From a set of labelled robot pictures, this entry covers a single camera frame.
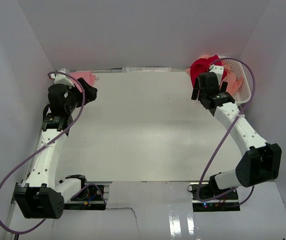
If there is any folded pink t shirt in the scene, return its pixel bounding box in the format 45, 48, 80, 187
69, 71, 96, 90

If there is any white paper sheet rear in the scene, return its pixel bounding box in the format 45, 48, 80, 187
122, 67, 171, 73

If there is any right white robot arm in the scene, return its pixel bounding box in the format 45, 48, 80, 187
192, 72, 282, 200

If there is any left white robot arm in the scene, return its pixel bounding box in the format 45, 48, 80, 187
14, 77, 97, 219

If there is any salmon t shirt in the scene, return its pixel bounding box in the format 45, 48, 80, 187
185, 60, 243, 95

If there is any white plastic basket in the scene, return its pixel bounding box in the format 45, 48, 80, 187
225, 59, 252, 106

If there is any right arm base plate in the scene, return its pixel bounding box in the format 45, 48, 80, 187
187, 182, 240, 213

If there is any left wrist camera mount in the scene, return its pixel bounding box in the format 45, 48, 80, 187
50, 73, 75, 87

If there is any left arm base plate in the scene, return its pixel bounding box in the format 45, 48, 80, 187
64, 183, 109, 211

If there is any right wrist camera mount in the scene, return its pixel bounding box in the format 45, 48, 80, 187
209, 64, 224, 84

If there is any red t shirt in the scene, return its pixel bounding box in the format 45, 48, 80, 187
190, 54, 219, 87

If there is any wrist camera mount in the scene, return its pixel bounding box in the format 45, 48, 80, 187
209, 64, 224, 84
50, 73, 75, 87

